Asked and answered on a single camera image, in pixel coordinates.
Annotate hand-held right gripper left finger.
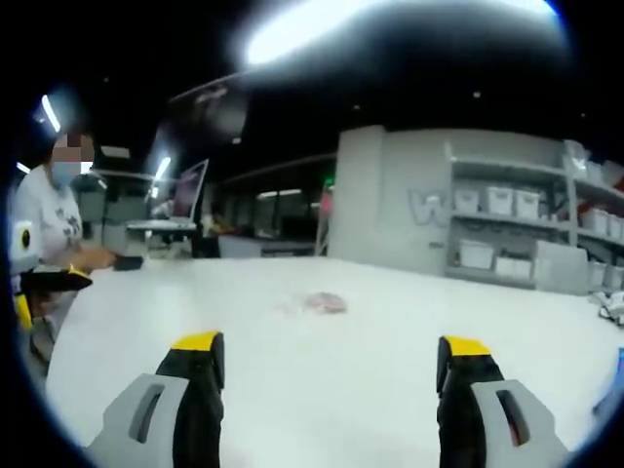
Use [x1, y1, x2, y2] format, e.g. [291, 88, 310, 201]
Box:
[86, 331, 226, 468]

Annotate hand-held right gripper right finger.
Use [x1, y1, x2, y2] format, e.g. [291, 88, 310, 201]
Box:
[436, 334, 575, 468]

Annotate clear resealable bag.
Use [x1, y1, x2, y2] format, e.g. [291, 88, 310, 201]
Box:
[272, 291, 350, 316]

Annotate grey work table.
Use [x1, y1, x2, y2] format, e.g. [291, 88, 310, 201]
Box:
[125, 218, 199, 258]

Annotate ceiling light strip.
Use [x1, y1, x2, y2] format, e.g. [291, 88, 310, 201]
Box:
[40, 94, 63, 134]
[153, 155, 173, 185]

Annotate blue printed packet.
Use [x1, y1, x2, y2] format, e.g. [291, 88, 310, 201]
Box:
[591, 344, 624, 416]

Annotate grey board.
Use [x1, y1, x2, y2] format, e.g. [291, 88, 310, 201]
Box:
[534, 238, 592, 294]

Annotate pink lit monitor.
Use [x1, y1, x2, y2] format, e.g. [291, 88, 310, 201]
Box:
[172, 157, 212, 221]

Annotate grey metal shelving unit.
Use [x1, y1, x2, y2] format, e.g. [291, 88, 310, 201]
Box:
[445, 139, 624, 294]

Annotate row of white storage bins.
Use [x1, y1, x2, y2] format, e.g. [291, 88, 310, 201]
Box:
[456, 160, 624, 290]

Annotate dark hanging screen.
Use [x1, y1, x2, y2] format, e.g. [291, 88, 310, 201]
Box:
[162, 81, 251, 148]

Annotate large oval ceiling light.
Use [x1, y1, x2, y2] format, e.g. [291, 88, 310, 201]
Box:
[242, 0, 560, 67]

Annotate large letter wall sign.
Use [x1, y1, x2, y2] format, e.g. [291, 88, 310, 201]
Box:
[408, 186, 452, 229]

